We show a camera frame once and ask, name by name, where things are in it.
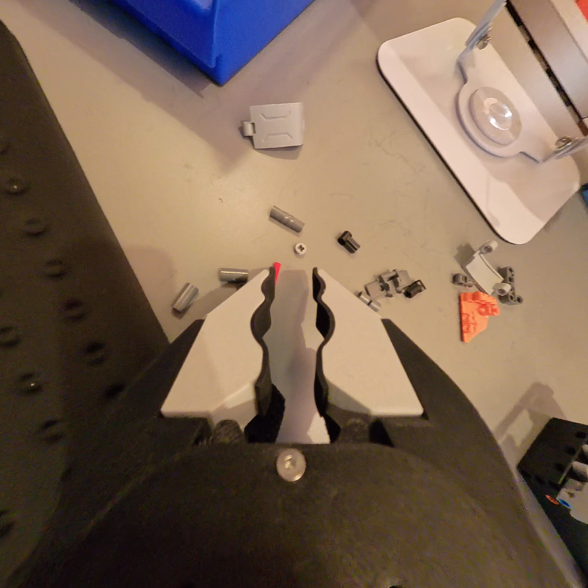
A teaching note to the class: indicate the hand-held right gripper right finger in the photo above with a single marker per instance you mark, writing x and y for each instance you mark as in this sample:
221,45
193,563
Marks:
372,367

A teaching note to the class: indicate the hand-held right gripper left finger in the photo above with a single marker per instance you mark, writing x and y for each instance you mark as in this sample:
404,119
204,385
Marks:
216,367

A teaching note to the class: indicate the small red toy pin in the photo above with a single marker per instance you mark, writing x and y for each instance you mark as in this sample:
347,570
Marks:
277,271

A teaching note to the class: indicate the grey orange toy block model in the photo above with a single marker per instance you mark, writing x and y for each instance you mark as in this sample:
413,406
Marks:
551,450

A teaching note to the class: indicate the blue labelled bin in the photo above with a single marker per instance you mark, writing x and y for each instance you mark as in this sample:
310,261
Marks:
229,36

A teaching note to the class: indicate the grey toy sleeve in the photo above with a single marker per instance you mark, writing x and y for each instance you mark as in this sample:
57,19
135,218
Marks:
233,275
184,297
285,218

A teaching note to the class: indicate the orange toy panel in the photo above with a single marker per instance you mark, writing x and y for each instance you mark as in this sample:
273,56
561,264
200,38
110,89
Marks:
477,321

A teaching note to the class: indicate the small dark grey toy joint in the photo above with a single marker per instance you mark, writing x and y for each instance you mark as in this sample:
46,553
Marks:
461,279

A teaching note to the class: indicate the black toy connector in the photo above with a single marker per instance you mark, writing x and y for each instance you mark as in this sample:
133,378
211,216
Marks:
349,241

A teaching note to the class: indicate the small grey toy bush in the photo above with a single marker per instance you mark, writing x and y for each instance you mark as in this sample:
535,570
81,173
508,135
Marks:
301,248

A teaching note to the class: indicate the dark grey holed toy beam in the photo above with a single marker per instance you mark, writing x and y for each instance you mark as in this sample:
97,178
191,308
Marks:
507,275

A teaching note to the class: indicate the dark perforated pad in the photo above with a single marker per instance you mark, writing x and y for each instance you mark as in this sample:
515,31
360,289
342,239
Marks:
55,229

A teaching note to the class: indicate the grey flat toy cover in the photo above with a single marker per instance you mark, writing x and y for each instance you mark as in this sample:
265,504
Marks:
278,126

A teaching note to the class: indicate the white stand with flat base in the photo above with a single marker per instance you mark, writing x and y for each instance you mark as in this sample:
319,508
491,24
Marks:
413,92

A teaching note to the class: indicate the clear plastic holder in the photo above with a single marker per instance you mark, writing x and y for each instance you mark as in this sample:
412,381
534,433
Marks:
494,115

